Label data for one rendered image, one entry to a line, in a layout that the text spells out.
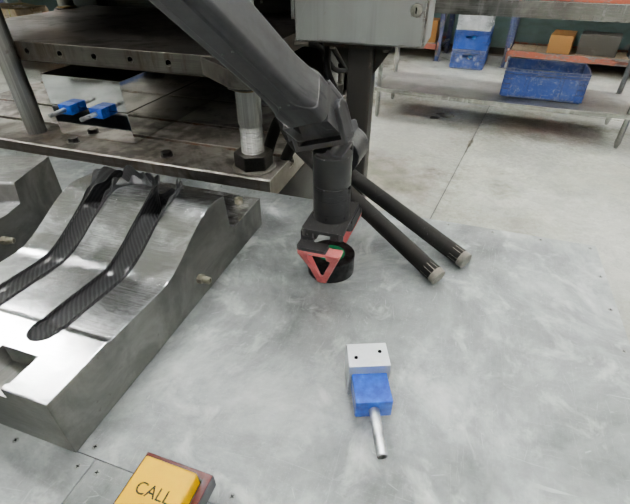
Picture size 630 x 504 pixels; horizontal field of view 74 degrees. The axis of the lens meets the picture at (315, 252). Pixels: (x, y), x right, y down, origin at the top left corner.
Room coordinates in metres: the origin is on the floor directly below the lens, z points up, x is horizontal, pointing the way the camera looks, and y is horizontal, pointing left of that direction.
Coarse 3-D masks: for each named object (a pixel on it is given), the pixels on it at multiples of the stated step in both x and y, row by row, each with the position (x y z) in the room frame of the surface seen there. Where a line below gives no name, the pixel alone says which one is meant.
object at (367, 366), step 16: (352, 352) 0.34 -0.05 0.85; (368, 352) 0.34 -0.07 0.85; (384, 352) 0.34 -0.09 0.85; (352, 368) 0.32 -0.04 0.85; (368, 368) 0.32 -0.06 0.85; (384, 368) 0.32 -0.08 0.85; (352, 384) 0.31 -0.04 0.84; (368, 384) 0.31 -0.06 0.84; (384, 384) 0.31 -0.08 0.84; (352, 400) 0.30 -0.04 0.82; (368, 400) 0.29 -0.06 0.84; (384, 400) 0.29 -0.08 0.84; (384, 448) 0.23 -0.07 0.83
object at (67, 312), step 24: (96, 192) 0.62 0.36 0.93; (168, 192) 0.67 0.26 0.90; (72, 216) 0.57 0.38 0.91; (144, 216) 0.55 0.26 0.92; (72, 240) 0.53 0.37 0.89; (144, 240) 0.51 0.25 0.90; (48, 264) 0.49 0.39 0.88; (120, 264) 0.48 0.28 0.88; (0, 288) 0.43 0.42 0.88; (24, 288) 0.42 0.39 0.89; (96, 288) 0.43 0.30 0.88; (72, 312) 0.39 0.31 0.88; (48, 336) 0.34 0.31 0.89
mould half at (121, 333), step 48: (144, 192) 0.60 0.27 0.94; (192, 192) 0.61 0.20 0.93; (48, 240) 0.53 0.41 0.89; (96, 240) 0.52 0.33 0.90; (192, 240) 0.51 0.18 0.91; (240, 240) 0.63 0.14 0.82; (48, 288) 0.43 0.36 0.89; (144, 288) 0.43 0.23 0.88; (192, 288) 0.48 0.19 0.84; (0, 336) 0.34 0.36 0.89; (96, 336) 0.34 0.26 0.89; (144, 336) 0.38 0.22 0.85; (48, 384) 0.27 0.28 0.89; (96, 384) 0.30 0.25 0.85; (48, 432) 0.25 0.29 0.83
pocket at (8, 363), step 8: (0, 352) 0.32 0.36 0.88; (8, 352) 0.32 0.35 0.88; (16, 352) 0.32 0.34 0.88; (24, 352) 0.31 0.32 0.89; (0, 360) 0.31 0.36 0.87; (8, 360) 0.32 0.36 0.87; (16, 360) 0.32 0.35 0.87; (24, 360) 0.32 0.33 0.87; (32, 360) 0.31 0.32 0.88; (0, 368) 0.31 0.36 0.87; (8, 368) 0.31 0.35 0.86; (16, 368) 0.31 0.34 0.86; (24, 368) 0.31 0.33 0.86; (0, 376) 0.30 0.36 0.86; (8, 376) 0.30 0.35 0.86; (16, 376) 0.30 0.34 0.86; (0, 384) 0.29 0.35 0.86; (0, 392) 0.27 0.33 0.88
